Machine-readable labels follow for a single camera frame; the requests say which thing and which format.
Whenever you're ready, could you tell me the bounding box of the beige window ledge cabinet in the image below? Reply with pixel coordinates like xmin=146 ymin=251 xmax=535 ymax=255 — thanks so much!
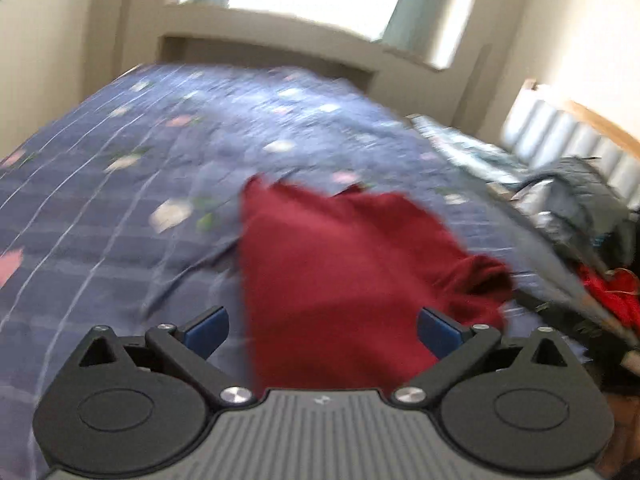
xmin=157 ymin=2 xmax=453 ymax=111

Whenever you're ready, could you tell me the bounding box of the padded headboard with wooden frame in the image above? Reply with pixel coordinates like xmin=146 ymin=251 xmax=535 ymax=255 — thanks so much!
xmin=500 ymin=79 xmax=640 ymax=211

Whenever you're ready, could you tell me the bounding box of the dark red sweater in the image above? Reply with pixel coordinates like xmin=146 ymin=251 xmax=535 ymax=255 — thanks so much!
xmin=239 ymin=174 xmax=515 ymax=392

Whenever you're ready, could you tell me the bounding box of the bright red cloth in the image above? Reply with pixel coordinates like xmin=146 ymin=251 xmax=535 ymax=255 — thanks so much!
xmin=577 ymin=264 xmax=640 ymax=333

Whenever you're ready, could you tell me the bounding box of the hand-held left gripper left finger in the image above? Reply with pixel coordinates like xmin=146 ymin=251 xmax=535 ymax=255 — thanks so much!
xmin=77 ymin=306 xmax=253 ymax=407

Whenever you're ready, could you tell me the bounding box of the grey jacket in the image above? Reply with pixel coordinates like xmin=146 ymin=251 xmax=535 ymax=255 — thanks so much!
xmin=505 ymin=156 xmax=640 ymax=266

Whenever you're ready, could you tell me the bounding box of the blue floral checked quilt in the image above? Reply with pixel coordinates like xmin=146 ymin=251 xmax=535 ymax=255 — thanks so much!
xmin=0 ymin=62 xmax=591 ymax=480

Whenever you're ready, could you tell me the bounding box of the patterned pillow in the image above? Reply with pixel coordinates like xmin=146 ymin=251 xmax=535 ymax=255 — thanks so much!
xmin=407 ymin=114 xmax=533 ymax=188

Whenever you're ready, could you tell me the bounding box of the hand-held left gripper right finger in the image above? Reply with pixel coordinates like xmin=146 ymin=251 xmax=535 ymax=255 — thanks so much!
xmin=391 ymin=306 xmax=571 ymax=406

